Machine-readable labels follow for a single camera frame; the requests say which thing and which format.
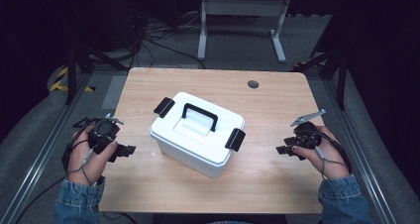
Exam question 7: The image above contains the white box lid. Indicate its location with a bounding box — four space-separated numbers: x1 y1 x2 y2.
149 91 247 168

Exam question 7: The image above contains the black tripod stand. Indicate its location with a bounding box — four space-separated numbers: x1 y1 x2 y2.
63 40 131 106
292 47 349 112

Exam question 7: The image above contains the white plastic storage box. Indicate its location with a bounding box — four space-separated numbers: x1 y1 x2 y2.
149 91 247 180

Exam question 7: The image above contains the hand-held gripper cable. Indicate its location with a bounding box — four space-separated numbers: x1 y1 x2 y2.
13 126 100 224
312 129 353 174

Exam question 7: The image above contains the bundle of black floor cables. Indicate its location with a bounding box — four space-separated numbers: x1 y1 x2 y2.
131 5 208 70

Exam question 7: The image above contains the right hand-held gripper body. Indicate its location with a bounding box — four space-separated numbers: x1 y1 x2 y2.
290 108 327 151

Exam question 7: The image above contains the person's left hand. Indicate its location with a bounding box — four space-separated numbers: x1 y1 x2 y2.
67 124 119 186

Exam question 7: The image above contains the left hand-held gripper cable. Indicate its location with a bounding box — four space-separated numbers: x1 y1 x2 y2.
13 126 100 224

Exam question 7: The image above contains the aluminium floor rail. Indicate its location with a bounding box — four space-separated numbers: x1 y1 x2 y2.
321 78 399 224
0 72 93 224

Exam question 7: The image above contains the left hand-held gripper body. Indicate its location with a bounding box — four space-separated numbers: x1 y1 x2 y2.
72 113 125 156

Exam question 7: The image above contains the black lid carry handle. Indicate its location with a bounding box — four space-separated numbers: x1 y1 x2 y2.
180 102 219 133

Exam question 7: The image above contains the person's right hand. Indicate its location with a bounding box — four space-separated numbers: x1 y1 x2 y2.
291 125 351 180

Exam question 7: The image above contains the black box latch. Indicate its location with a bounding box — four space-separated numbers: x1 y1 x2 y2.
224 127 247 153
153 96 176 119

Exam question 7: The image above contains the right hand-held gripper cable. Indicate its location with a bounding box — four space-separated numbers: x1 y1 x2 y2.
312 129 353 174

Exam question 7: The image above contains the yellow black hazard tape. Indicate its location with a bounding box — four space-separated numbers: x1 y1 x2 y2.
49 66 97 93

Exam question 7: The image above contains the grey metal desk frame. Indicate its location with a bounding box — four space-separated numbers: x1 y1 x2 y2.
196 0 292 64

